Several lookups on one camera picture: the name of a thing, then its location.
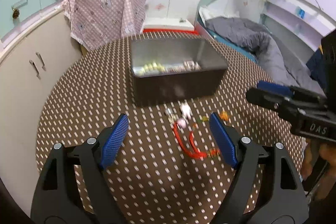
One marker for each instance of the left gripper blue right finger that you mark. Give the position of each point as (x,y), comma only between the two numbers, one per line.
(281,197)

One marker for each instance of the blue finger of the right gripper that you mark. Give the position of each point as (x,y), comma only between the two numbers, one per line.
(275,88)
(282,105)

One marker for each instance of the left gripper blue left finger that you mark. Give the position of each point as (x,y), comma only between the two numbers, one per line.
(57,199)

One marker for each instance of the pink cat charm keychain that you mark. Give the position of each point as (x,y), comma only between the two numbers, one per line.
(186,111)

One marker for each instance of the person's right hand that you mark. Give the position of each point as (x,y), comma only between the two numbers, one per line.
(318,168)

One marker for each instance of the grey duvet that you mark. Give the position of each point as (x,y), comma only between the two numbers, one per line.
(282,65)

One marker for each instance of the orange amber pendant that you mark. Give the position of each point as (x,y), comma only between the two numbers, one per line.
(224,116)

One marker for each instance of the teal bed sheet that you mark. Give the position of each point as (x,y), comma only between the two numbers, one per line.
(233,46)

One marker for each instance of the blue bottle on shelf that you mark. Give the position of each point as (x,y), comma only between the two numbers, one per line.
(301,13)

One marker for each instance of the dark metal storage box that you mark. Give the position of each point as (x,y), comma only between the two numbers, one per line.
(170,70)

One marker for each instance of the brown polka dot tablecloth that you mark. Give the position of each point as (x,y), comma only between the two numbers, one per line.
(152,180)

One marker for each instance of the red and white storage bench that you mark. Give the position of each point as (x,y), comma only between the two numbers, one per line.
(168,24)

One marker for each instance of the cream low cabinet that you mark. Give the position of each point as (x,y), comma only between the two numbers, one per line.
(30,68)

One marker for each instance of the pink checkered bear cloth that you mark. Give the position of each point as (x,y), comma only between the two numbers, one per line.
(95,23)

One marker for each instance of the pinecone drawer ornament left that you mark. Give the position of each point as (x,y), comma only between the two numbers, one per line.
(16,14)

